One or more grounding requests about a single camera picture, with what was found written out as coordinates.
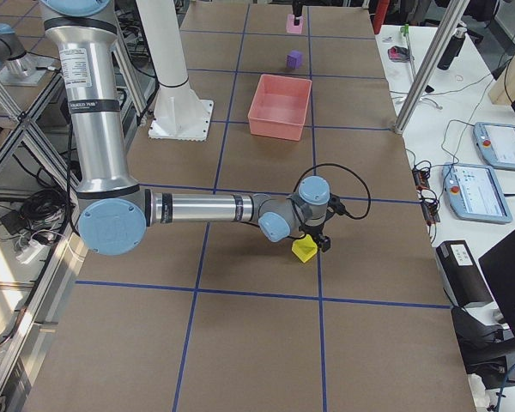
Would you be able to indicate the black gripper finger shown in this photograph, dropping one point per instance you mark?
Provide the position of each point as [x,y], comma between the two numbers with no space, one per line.
[297,7]

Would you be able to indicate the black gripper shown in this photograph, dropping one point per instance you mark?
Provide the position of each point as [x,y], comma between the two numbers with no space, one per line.
[315,232]

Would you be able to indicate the yellow foam block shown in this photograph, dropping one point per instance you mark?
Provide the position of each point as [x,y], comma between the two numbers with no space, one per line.
[304,249]

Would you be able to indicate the light pink foam block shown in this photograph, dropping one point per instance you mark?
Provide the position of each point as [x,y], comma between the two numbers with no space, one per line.
[294,24]

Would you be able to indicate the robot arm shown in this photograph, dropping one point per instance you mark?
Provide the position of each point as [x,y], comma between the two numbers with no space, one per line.
[115,210]

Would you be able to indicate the pink plastic bin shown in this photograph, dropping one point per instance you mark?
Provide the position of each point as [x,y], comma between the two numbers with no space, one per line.
[279,107]

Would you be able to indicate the purple foam block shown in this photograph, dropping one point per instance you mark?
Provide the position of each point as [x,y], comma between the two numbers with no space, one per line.
[294,60]

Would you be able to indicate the pink and black pouch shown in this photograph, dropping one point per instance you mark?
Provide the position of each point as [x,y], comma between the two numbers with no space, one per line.
[398,54]

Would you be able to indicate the aluminium rod on desk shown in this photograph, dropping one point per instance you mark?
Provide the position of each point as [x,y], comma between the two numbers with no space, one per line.
[405,33]

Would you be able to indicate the small electronics board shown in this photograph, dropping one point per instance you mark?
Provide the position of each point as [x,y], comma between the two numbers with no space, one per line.
[421,178]

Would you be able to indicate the black power supply box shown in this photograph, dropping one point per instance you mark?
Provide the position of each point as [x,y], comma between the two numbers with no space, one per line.
[462,278]

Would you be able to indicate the near teach pendant tablet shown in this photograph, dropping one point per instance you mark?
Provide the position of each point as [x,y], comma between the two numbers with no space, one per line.
[474,193]

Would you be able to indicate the teach pendant tablet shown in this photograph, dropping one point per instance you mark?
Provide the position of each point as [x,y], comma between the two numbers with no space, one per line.
[474,193]
[496,144]

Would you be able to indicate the black water bottle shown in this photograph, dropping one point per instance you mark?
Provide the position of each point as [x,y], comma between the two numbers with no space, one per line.
[453,48]

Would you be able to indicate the black computer monitor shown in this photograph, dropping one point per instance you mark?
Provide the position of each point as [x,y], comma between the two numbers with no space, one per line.
[498,268]

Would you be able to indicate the far teach pendant tablet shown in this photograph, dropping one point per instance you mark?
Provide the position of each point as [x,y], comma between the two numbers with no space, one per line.
[496,144]

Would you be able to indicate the aluminium frame post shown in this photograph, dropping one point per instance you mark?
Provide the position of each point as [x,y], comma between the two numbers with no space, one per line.
[448,24]

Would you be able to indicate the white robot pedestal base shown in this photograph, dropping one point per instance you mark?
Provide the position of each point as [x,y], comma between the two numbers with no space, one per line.
[178,112]

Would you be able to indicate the aluminium frame rail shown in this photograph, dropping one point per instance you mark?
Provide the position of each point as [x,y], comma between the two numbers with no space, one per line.
[25,131]

